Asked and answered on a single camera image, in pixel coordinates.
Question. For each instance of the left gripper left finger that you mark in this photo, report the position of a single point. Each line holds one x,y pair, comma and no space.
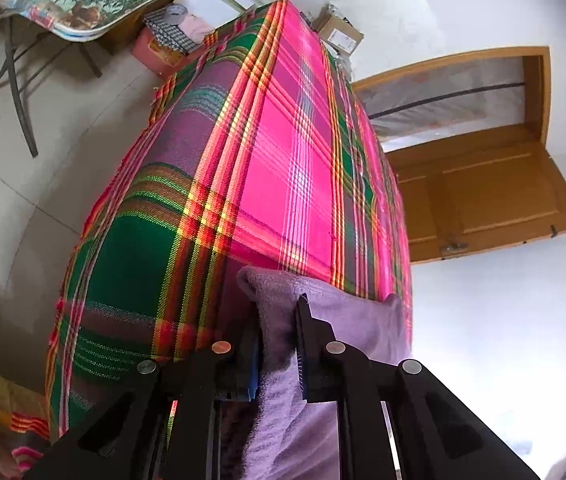
164,421

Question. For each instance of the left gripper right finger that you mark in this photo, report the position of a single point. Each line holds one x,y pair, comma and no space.
395,421

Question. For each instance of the folded plaid bedding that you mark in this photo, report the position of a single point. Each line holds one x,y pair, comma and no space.
24,434

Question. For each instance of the wooden door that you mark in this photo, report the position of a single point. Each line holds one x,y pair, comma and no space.
479,191

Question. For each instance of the pink plaid bed sheet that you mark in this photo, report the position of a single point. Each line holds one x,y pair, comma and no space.
257,152

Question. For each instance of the plastic door curtain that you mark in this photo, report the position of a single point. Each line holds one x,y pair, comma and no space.
446,101

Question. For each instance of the checkered folded cloth pile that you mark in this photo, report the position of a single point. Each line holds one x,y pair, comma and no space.
176,28

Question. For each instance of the brown cardboard box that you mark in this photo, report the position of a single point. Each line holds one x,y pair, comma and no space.
338,33

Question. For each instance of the white flat box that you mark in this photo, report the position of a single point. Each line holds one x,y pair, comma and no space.
214,12

